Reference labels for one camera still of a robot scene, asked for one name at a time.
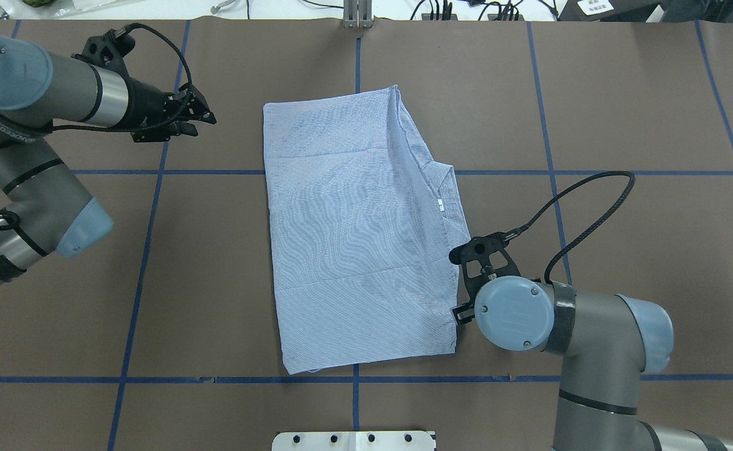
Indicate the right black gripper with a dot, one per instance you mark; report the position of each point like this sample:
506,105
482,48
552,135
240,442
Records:
462,312

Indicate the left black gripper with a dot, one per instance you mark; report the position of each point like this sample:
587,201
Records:
145,103

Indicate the light blue striped shirt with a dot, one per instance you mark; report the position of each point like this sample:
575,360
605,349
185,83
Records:
362,220

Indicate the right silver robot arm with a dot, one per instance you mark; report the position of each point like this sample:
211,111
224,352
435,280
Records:
606,343

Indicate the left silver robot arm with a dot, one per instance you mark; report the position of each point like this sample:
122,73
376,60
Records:
50,210

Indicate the green cloth pouch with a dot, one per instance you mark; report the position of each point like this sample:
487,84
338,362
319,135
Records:
41,4

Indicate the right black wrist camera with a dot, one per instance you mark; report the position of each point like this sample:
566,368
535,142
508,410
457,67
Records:
484,257

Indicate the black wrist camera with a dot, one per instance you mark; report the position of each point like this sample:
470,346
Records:
108,50
484,257

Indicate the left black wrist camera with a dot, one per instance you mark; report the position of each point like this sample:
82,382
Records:
108,50

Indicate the white central pedestal column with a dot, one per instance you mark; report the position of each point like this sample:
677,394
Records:
356,440

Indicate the aluminium frame post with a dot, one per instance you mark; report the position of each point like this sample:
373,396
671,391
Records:
358,14

